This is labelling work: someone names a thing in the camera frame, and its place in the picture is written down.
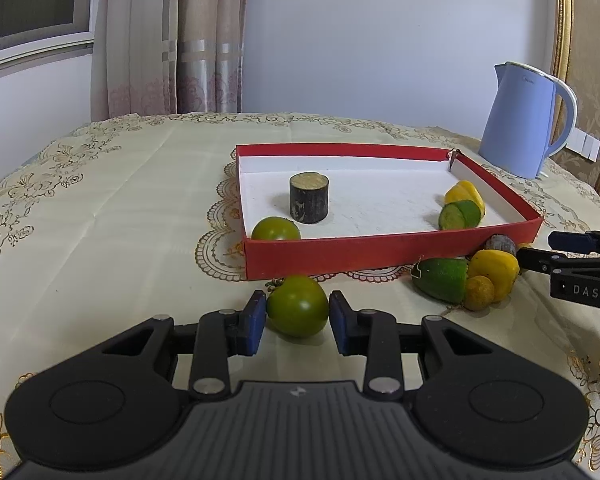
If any blue electric kettle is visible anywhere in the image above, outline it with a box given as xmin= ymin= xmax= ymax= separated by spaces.
xmin=478 ymin=61 xmax=578 ymax=180

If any short cucumber piece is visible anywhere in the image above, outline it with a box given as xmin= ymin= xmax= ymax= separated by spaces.
xmin=438 ymin=200 xmax=482 ymax=231

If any round brownish yellow fruit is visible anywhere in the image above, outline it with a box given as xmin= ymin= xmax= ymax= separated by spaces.
xmin=462 ymin=276 xmax=496 ymax=312

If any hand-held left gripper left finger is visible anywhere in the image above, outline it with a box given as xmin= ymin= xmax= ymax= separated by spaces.
xmin=92 ymin=290 xmax=268 ymax=401

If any gold ornate frame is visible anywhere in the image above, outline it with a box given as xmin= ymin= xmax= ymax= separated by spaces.
xmin=550 ymin=0 xmax=600 ymax=196

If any long cucumber piece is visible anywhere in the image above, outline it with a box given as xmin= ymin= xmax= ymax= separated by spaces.
xmin=411 ymin=257 xmax=471 ymax=304

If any red cardboard box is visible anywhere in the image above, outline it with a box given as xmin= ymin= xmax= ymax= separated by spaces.
xmin=235 ymin=142 xmax=544 ymax=281

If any yellow bell pepper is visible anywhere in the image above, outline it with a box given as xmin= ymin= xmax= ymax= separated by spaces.
xmin=467 ymin=250 xmax=521 ymax=302
xmin=444 ymin=180 xmax=486 ymax=218

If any large dark sugarcane piece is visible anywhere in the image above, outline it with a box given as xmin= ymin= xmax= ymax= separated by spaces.
xmin=288 ymin=171 xmax=329 ymax=224

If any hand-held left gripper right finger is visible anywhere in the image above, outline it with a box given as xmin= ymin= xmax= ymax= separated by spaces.
xmin=328 ymin=290 xmax=501 ymax=401

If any pink patterned curtain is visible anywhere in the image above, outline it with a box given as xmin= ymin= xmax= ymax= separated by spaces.
xmin=91 ymin=0 xmax=253 ymax=122

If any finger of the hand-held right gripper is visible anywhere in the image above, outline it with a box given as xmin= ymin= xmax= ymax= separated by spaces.
xmin=516 ymin=247 xmax=571 ymax=277
xmin=548 ymin=226 xmax=600 ymax=257

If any white wall socket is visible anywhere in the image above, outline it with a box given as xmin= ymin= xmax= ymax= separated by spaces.
xmin=566 ymin=127 xmax=600 ymax=162

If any small dark sugarcane piece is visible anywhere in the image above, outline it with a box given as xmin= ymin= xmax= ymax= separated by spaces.
xmin=484 ymin=233 xmax=518 ymax=257

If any green tomato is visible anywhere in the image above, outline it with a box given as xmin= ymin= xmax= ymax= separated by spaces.
xmin=265 ymin=275 xmax=329 ymax=338
xmin=251 ymin=216 xmax=302 ymax=242

